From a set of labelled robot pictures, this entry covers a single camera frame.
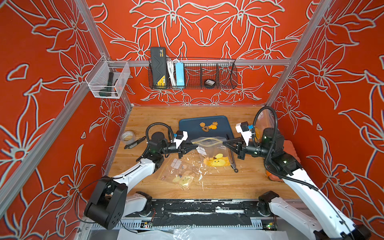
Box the teal plastic tray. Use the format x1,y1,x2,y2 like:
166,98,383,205
179,116,234,140

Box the dark green tool handle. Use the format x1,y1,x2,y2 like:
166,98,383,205
99,72,114,97

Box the white coiled cable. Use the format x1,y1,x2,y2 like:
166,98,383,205
166,59,178,88

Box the clear bag yellow print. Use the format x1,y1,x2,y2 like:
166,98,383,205
192,137,232,168

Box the clear tape roll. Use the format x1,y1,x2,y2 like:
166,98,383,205
121,131,137,145

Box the orange plastic tool case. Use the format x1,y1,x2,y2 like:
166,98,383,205
266,140,301,183

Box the black box yellow label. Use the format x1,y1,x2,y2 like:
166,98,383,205
150,47,168,89

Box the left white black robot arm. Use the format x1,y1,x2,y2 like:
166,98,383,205
84,122,198,230

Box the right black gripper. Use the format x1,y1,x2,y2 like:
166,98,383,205
223,138,273,162

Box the metal kitchen tongs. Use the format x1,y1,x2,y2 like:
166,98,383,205
227,146,239,173

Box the clear zip bag white labels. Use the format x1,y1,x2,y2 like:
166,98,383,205
157,156,201,191

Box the black wire wall basket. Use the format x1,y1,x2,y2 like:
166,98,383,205
148,58,238,90

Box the light blue box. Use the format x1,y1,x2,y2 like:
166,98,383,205
175,62,185,89

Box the clear acrylic wall bin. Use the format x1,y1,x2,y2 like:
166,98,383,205
86,56,131,99

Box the black mounting base rail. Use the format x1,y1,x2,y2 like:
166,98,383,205
145,199,274,218

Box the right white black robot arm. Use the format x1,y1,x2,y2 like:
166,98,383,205
223,106,372,240

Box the black marker pen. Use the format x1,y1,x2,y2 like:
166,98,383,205
124,137,146,149

